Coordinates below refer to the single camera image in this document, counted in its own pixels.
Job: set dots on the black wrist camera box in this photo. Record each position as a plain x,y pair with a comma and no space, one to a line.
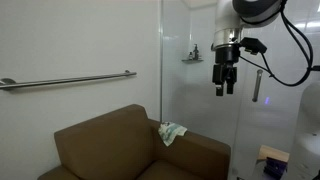
253,45

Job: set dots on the small clear bottle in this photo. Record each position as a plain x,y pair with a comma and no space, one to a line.
190,56

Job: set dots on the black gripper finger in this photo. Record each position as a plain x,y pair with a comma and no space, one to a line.
219,89
231,80

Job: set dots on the white blue striped towel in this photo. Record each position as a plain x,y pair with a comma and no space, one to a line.
168,131

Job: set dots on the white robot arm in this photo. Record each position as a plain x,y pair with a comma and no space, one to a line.
232,16

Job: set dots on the metal shower door handle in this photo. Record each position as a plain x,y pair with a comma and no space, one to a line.
257,85

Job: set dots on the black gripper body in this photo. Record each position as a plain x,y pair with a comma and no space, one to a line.
224,69

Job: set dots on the brown armchair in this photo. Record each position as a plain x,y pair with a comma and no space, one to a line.
125,145

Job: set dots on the metal wall grab bar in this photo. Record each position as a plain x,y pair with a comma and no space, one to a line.
8,84

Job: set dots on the glass shower shelf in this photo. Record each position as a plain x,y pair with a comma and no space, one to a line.
192,61

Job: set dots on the dark pump soap bottle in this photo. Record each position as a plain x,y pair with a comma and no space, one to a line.
196,52

